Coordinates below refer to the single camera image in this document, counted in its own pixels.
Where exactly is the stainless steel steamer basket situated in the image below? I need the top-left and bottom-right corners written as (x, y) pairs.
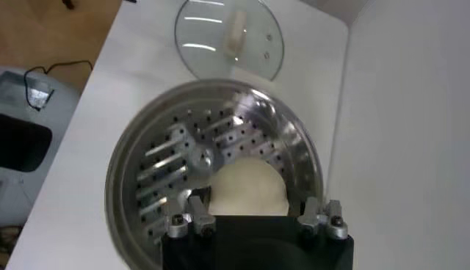
top-left (104, 79), bottom-right (326, 270)

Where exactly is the thin black cable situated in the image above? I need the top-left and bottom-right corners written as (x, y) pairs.
top-left (23, 60), bottom-right (95, 111)

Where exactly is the white steamed baozi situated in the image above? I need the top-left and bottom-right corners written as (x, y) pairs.
top-left (207, 156), bottom-right (290, 216)

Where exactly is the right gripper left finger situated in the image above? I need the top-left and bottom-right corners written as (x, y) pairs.
top-left (164, 194), bottom-right (217, 239)

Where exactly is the glass lid with cream handle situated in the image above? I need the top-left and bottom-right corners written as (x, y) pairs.
top-left (174, 0), bottom-right (286, 82)

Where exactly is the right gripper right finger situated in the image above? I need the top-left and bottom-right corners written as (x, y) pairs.
top-left (296, 196), bottom-right (349, 241)

